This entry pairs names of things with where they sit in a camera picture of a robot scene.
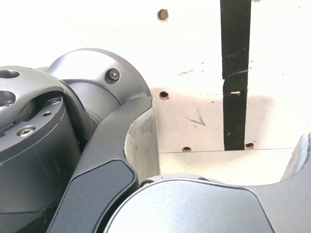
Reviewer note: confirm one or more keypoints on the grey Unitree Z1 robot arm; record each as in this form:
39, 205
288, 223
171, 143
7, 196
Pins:
97, 72

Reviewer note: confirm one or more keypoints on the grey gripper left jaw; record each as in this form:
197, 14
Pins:
107, 150

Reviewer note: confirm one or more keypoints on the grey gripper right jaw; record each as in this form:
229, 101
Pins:
194, 208

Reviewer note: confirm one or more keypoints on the black tape strip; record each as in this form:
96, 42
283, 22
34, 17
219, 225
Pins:
235, 48

